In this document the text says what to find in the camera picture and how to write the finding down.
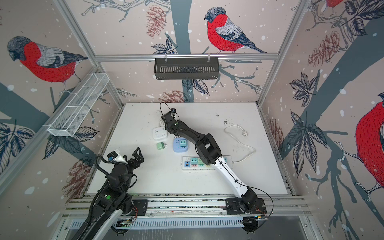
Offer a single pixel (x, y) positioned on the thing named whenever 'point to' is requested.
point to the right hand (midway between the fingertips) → (170, 124)
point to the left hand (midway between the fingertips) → (132, 151)
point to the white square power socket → (159, 133)
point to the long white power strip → (186, 163)
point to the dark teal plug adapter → (183, 142)
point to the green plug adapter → (160, 145)
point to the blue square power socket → (176, 147)
